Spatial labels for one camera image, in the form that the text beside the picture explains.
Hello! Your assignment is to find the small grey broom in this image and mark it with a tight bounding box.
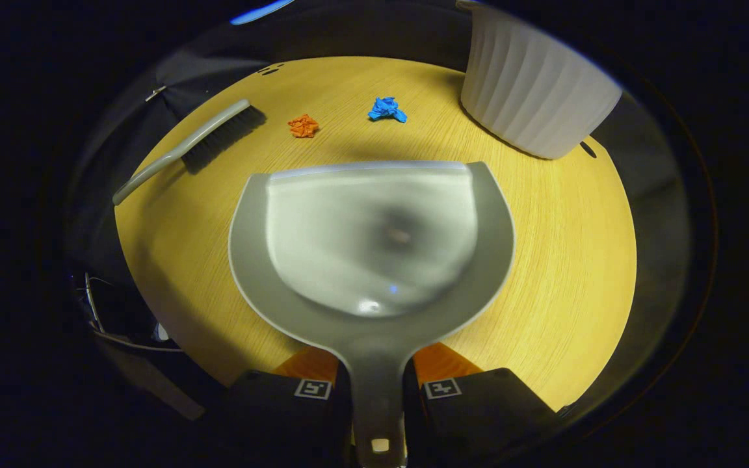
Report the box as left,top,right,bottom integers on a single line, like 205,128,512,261
112,99,267,206

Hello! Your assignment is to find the blue paper scrap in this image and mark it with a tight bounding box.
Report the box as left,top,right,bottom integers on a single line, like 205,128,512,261
367,97,408,124

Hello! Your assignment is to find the grey dustpan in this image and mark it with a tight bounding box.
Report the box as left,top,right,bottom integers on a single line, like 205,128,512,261
228,161,517,468

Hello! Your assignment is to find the wooden desktop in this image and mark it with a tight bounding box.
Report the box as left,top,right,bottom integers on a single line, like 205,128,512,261
113,56,638,411

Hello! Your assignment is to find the thin grey cable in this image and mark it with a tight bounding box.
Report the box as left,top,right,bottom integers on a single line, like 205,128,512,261
74,272,183,354

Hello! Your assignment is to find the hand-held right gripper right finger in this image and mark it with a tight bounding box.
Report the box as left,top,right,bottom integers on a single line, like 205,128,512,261
402,343,560,468

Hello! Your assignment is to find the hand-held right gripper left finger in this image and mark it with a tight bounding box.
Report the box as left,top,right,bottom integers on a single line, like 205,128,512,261
215,344,354,468

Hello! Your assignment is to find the black backdrop cloth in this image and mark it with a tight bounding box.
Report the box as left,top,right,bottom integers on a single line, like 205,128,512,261
62,0,697,417

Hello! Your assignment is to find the white ribbed garbage bin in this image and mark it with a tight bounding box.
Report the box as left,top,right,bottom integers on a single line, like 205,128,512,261
459,0,624,161

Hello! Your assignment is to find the orange paper scrap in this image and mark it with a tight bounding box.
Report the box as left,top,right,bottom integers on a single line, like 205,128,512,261
287,114,320,139

